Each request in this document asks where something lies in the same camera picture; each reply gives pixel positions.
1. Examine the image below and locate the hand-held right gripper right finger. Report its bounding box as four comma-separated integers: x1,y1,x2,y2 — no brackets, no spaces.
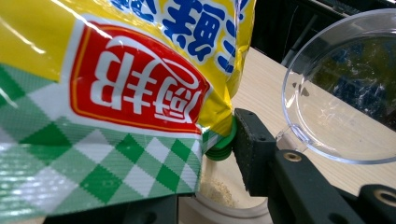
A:
233,107,370,224

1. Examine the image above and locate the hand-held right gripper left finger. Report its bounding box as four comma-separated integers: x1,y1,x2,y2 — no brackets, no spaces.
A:
43,194,179,224

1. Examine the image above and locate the clear jar with hinged lid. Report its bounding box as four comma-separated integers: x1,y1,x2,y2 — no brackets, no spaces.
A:
178,8,396,224

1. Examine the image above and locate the yellow seasoning pouch green cap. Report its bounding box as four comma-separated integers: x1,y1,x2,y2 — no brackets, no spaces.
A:
0,0,257,224

